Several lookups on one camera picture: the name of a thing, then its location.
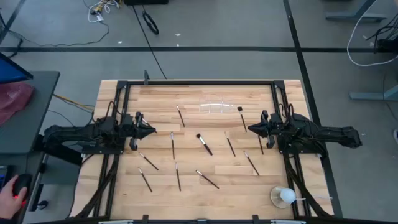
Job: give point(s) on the black computer mouse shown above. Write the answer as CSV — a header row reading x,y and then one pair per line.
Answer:
x,y
22,182

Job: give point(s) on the fluffy round-head makeup brush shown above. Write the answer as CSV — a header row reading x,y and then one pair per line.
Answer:
x,y
204,144

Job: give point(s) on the wide-head makeup brush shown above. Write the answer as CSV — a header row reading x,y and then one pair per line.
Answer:
x,y
242,119

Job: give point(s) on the person's hand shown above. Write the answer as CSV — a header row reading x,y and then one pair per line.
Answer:
x,y
9,202

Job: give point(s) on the clear acrylic brush organizer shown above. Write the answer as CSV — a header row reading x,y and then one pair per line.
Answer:
x,y
217,107

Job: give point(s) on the black keyboard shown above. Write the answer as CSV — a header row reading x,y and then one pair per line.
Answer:
x,y
3,177

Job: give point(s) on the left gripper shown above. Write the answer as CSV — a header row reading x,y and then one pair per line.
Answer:
x,y
133,130

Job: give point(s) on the black aluminium table frame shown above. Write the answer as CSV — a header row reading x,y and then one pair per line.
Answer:
x,y
202,83

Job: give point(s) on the dark grey side desk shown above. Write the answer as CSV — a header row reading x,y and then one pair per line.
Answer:
x,y
31,124

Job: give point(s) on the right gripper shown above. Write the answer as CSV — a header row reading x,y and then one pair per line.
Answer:
x,y
273,129

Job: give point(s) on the black desk caster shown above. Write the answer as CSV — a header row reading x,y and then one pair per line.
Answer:
x,y
42,204

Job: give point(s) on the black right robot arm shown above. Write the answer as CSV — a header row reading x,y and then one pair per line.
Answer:
x,y
326,133

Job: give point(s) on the blue screen monitor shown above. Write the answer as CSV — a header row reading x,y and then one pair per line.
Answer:
x,y
11,70

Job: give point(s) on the black box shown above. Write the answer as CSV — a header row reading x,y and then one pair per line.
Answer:
x,y
146,2

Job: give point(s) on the dark red cloth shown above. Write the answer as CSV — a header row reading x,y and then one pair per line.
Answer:
x,y
12,99

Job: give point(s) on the white light bar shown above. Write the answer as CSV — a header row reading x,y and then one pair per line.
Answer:
x,y
288,221
115,221

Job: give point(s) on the grey desk foot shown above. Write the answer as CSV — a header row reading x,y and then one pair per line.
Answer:
x,y
354,16
373,96

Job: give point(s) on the black frame bracket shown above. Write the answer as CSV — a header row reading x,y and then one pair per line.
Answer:
x,y
255,218
145,218
146,76

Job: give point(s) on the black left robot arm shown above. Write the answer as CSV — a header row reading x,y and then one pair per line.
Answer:
x,y
77,133

